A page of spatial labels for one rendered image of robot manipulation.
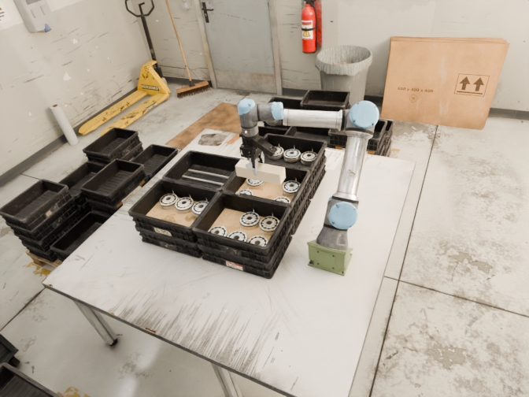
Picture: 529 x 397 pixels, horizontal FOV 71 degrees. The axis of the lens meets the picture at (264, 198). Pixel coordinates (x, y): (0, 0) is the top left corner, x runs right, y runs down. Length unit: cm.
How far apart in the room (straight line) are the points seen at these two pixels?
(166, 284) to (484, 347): 181
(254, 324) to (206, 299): 27
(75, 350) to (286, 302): 158
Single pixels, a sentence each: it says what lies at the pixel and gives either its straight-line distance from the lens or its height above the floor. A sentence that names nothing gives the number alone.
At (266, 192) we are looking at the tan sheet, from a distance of 206.
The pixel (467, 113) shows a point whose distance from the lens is 434.
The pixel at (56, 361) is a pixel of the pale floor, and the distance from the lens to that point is 287.
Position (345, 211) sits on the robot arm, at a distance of 156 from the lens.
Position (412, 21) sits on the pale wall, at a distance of 433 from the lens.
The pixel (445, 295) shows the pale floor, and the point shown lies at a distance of 272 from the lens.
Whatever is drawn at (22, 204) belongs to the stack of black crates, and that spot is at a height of 52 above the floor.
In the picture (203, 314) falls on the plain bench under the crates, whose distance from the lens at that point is 176.
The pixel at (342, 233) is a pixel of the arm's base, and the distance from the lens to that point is 172.
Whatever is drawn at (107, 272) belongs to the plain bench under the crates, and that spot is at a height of 70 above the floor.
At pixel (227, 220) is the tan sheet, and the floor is 83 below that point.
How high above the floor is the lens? 214
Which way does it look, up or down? 40 degrees down
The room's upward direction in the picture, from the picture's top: 8 degrees counter-clockwise
